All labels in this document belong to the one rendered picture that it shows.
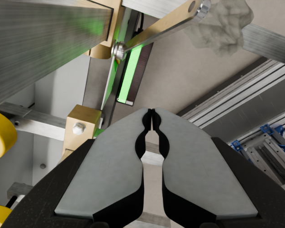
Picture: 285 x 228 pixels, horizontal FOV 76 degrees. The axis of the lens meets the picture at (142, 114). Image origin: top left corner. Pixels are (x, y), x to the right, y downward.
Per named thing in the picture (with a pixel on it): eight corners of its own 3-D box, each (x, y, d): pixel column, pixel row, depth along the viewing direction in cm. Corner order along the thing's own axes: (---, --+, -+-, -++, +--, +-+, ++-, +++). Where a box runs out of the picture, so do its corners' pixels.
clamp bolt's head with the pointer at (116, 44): (128, 59, 39) (129, 41, 25) (125, 71, 40) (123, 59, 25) (119, 57, 39) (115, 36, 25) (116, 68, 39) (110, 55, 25)
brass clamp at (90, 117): (105, 111, 36) (98, 125, 32) (92, 160, 42) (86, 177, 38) (73, 102, 35) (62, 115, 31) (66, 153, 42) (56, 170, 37)
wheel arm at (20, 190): (170, 214, 53) (171, 229, 50) (165, 220, 55) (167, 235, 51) (16, 178, 48) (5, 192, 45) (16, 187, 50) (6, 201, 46)
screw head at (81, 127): (86, 124, 32) (84, 127, 30) (84, 133, 33) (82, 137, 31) (74, 121, 31) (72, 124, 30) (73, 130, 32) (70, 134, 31)
